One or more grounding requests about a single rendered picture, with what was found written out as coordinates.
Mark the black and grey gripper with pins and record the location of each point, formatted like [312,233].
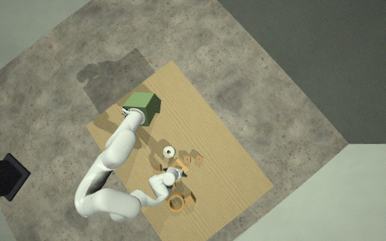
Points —
[180,172]

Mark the light tan square board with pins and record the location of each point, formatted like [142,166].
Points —
[178,162]

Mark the tan wooden ring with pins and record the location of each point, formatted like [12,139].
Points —
[174,208]

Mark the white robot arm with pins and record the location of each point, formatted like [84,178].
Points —
[91,201]

